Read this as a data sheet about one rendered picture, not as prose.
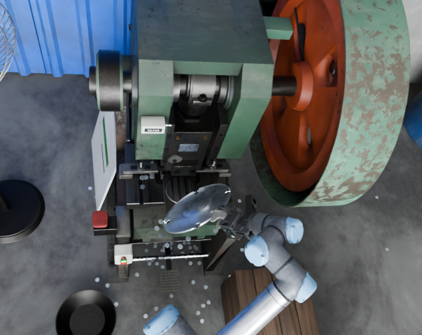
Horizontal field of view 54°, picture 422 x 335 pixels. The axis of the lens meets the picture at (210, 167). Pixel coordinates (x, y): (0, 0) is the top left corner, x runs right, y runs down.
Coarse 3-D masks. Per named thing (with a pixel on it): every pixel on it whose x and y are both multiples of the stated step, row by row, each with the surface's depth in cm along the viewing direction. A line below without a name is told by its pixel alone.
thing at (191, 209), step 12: (192, 192) 173; (204, 192) 168; (216, 192) 162; (180, 204) 169; (192, 204) 162; (204, 204) 157; (216, 204) 154; (168, 216) 165; (180, 216) 160; (192, 216) 154; (204, 216) 151; (168, 228) 156; (180, 228) 152; (192, 228) 146
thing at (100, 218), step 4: (96, 212) 168; (100, 212) 168; (104, 212) 168; (92, 216) 167; (96, 216) 167; (100, 216) 167; (104, 216) 168; (92, 220) 166; (96, 220) 166; (100, 220) 167; (104, 220) 167; (92, 224) 165; (96, 224) 165; (100, 224) 166; (104, 224) 166
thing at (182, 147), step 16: (176, 112) 148; (208, 112) 150; (176, 128) 145; (192, 128) 146; (208, 128) 147; (176, 144) 151; (192, 144) 152; (208, 144) 154; (176, 160) 158; (192, 160) 162
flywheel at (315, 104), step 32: (288, 0) 144; (320, 0) 129; (320, 32) 129; (288, 64) 154; (320, 64) 130; (288, 96) 146; (320, 96) 130; (288, 128) 155; (320, 128) 130; (288, 160) 155; (320, 160) 123
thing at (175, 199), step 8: (168, 176) 179; (176, 176) 180; (184, 176) 180; (192, 176) 181; (168, 184) 177; (176, 184) 177; (184, 184) 178; (192, 184) 179; (168, 192) 175; (176, 192) 176; (184, 192) 176; (168, 200) 174; (176, 200) 174; (168, 208) 172
